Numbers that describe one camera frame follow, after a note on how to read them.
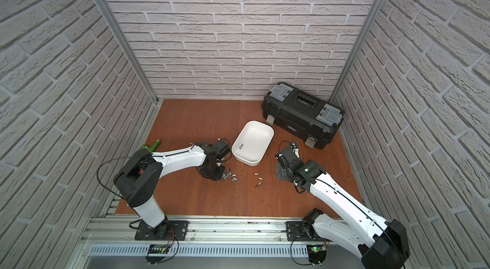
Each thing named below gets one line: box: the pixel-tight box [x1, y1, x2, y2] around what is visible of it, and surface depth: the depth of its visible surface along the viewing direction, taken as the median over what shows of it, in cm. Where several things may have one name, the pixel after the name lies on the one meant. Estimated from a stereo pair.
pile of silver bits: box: [222, 168, 240, 183], surface depth 89 cm
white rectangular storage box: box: [230, 119, 275, 167], surface depth 102 cm
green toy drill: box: [139, 138, 161, 153], surface depth 99 cm
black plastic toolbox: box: [260, 82, 346, 150], surface depth 96 cm
